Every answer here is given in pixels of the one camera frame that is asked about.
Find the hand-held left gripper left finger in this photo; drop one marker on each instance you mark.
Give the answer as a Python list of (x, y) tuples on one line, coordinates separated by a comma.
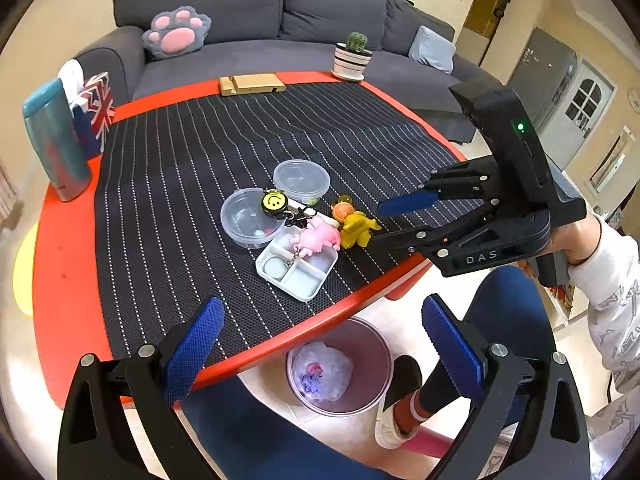
[(192, 350)]

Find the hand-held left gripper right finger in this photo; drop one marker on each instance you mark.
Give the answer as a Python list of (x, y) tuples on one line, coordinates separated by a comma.
[(450, 342)]

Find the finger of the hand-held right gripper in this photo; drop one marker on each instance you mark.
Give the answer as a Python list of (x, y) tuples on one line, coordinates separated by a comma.
[(405, 202), (400, 241)]

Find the yellow toy figure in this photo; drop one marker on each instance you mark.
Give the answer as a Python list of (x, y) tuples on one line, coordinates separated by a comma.
[(356, 230)]

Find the orange ball toy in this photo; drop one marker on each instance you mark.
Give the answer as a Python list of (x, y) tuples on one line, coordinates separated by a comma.
[(343, 208)]

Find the pink pig toy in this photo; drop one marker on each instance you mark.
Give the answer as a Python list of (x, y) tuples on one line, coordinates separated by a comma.
[(320, 237)]

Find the pink trash bin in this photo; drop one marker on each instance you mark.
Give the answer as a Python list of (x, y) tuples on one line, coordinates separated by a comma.
[(370, 360)]

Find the clear round lidded container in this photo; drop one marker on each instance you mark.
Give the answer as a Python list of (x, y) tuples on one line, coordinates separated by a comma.
[(301, 180)]

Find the white compartment tray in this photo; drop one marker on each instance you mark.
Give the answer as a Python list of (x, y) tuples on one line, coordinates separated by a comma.
[(300, 280)]

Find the person's right forearm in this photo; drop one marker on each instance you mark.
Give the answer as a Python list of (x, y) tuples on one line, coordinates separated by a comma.
[(617, 285)]

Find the person's right hand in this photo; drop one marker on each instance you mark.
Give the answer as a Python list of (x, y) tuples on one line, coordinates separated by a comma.
[(580, 237)]

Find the black and white slipper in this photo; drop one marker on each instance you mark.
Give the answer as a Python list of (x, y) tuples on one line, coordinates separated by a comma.
[(400, 385)]

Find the person's right leg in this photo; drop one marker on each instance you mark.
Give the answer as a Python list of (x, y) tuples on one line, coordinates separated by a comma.
[(505, 300)]

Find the person's leg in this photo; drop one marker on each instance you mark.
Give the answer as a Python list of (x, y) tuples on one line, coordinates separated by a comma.
[(505, 300), (280, 440)]

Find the grey door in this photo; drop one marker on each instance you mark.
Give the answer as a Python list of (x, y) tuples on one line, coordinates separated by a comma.
[(540, 80)]

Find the white panelled door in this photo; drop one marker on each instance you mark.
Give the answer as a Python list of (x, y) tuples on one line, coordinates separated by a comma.
[(585, 110)]

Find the white toy shelf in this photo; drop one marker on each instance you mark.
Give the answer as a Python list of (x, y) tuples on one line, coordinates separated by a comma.
[(567, 305)]

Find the person's left leg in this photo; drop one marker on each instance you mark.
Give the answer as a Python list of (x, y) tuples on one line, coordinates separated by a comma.
[(280, 440)]

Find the white plastic bag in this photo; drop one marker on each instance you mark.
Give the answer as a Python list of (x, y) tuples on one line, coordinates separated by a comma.
[(322, 370)]

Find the light blue cushion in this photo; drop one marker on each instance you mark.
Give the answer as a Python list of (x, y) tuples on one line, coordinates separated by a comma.
[(432, 50)]

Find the white saucer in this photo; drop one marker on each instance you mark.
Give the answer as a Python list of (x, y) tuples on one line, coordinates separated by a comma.
[(345, 76)]

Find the clear round open container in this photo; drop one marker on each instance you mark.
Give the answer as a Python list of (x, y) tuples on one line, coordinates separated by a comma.
[(242, 217)]

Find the cactus in striped pot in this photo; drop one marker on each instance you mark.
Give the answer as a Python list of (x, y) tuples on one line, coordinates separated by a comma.
[(351, 57)]

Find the brown door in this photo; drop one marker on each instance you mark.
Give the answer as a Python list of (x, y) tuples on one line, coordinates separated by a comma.
[(487, 5)]

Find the yellow stool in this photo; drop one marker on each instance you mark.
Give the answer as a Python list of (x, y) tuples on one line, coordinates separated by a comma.
[(25, 270)]

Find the wooden phone stand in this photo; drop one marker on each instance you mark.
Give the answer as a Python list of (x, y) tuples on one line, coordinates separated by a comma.
[(252, 82)]

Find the black striped table mat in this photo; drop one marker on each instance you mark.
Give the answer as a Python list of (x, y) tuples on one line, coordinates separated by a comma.
[(200, 150)]

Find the dark grey sofa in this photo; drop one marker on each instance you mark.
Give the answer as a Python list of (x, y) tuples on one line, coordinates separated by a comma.
[(260, 60)]

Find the patterned curtain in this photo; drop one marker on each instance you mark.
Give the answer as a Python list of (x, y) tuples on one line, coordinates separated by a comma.
[(7, 190)]

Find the teal thermos bottle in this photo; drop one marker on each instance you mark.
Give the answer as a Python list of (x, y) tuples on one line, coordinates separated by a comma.
[(55, 140)]

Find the flag print tissue box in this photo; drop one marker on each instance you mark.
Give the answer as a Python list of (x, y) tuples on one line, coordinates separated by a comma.
[(95, 115)]

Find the grey pink paw cushion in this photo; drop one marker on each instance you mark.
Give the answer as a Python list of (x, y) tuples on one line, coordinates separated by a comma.
[(175, 35)]

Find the white tissue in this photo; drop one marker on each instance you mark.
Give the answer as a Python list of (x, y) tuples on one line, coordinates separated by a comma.
[(70, 75)]

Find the framed wall mirror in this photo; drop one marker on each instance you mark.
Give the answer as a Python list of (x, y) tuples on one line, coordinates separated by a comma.
[(610, 160)]

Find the wall clock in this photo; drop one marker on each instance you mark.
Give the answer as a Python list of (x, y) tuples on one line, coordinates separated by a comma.
[(634, 101)]

